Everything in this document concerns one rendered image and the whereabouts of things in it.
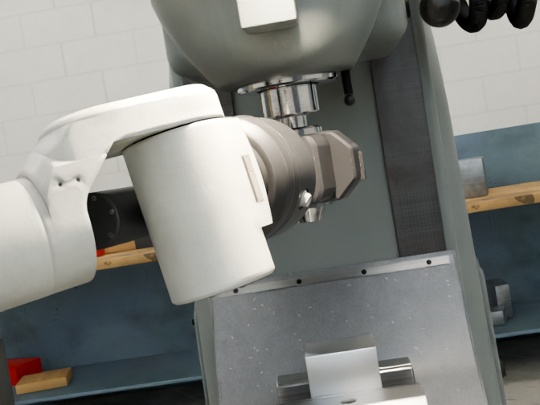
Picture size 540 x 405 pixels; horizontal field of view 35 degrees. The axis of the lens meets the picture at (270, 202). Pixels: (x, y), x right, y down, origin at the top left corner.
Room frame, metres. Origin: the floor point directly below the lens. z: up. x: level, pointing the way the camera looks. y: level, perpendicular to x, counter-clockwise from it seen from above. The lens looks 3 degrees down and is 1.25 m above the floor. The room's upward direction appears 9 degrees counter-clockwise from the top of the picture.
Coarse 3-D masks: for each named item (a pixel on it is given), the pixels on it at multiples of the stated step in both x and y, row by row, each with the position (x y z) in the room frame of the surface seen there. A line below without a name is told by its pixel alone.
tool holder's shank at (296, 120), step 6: (300, 114) 0.72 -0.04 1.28; (306, 114) 0.73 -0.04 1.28; (282, 120) 0.73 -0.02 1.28; (288, 120) 0.72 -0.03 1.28; (294, 120) 0.72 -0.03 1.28; (300, 120) 0.72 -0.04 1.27; (306, 120) 0.73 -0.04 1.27; (288, 126) 0.72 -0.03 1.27; (294, 126) 0.72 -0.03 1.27; (300, 126) 0.72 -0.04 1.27
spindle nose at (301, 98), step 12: (300, 84) 0.71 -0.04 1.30; (312, 84) 0.72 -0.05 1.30; (264, 96) 0.72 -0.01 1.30; (276, 96) 0.71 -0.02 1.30; (288, 96) 0.71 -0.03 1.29; (300, 96) 0.71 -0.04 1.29; (312, 96) 0.72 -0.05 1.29; (264, 108) 0.72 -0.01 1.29; (276, 108) 0.71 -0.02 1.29; (288, 108) 0.71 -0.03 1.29; (300, 108) 0.71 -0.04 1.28; (312, 108) 0.72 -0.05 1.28
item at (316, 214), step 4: (312, 208) 0.72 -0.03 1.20; (316, 208) 0.72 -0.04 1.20; (320, 208) 0.72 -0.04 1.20; (324, 208) 0.73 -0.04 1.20; (308, 212) 0.72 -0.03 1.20; (312, 212) 0.72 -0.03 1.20; (316, 212) 0.72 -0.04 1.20; (320, 212) 0.72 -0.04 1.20; (304, 216) 0.72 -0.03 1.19; (308, 216) 0.72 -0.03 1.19; (312, 216) 0.72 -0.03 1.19; (316, 216) 0.72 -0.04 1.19; (320, 216) 0.72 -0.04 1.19; (300, 220) 0.72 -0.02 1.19; (304, 220) 0.72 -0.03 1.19; (308, 220) 0.72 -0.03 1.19; (312, 220) 0.72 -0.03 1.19; (316, 220) 0.72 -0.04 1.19
